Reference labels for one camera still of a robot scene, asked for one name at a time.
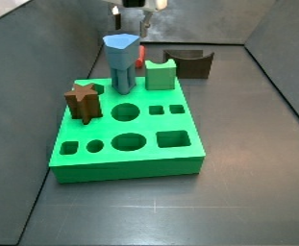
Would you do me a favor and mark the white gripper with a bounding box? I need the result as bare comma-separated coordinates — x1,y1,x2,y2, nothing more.
105,0,169,37

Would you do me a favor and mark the red square-circle forked block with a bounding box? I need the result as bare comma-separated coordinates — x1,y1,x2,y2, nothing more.
135,45,146,68

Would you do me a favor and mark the black curved regrasp fixture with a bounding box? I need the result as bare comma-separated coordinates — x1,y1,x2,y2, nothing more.
163,50,215,79

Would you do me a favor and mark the blue hexagon-top peg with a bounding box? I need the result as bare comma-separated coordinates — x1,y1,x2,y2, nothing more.
103,34,141,95

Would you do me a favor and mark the green curved-top block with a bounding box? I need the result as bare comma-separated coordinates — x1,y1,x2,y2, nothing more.
146,59,177,90

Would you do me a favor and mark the brown star peg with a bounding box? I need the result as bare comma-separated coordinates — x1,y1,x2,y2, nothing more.
64,83,103,125

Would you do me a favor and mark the green shape-sorting base block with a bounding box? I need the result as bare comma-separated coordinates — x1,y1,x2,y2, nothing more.
50,77,206,184

